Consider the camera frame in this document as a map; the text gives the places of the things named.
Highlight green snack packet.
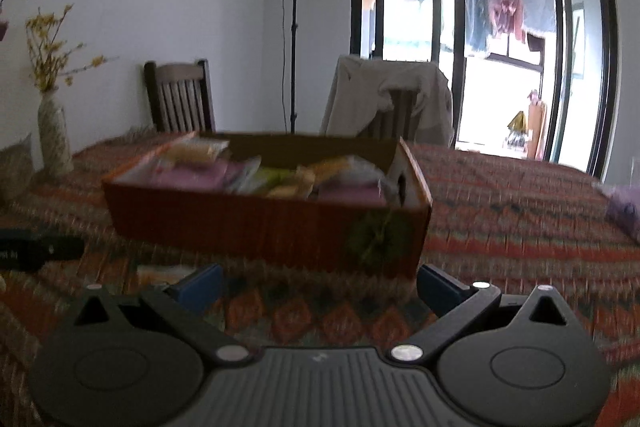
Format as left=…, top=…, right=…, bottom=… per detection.
left=234, top=166, right=302, bottom=198

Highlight white snack packet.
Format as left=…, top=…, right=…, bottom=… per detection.
left=344, top=156, right=389, bottom=188

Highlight black light stand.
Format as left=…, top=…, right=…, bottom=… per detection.
left=279, top=0, right=314, bottom=134

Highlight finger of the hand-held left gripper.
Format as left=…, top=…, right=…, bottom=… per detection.
left=0, top=229, right=85, bottom=274

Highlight white-ended yellow cracker packet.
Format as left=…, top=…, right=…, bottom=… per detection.
left=164, top=138, right=232, bottom=166

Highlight dark wooden chair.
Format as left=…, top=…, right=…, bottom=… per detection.
left=143, top=59, right=217, bottom=134
left=369, top=89, right=419, bottom=141

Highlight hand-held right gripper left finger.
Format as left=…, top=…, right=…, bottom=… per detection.
left=65, top=263, right=257, bottom=367

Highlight black framed glass door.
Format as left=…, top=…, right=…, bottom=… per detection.
left=349, top=0, right=621, bottom=186

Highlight floral ceramic vase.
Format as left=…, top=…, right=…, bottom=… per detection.
left=37, top=91, right=75, bottom=178

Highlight beige jacket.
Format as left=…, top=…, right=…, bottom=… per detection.
left=319, top=54, right=455, bottom=148

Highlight glass storage jar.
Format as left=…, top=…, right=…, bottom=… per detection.
left=0, top=133, right=37, bottom=208

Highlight pink snack packet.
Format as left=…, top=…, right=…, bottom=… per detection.
left=149, top=159, right=247, bottom=194
left=316, top=184, right=384, bottom=208

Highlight wooden board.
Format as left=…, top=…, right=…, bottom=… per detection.
left=524, top=91, right=549, bottom=161

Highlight yellow flower branches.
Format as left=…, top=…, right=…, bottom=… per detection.
left=24, top=4, right=119, bottom=96

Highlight orange cardboard box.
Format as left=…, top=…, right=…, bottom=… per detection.
left=101, top=131, right=434, bottom=281

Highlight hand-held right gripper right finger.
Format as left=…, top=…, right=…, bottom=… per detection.
left=385, top=264, right=584, bottom=366

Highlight purple tissue pack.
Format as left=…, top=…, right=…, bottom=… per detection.
left=602, top=184, right=640, bottom=244

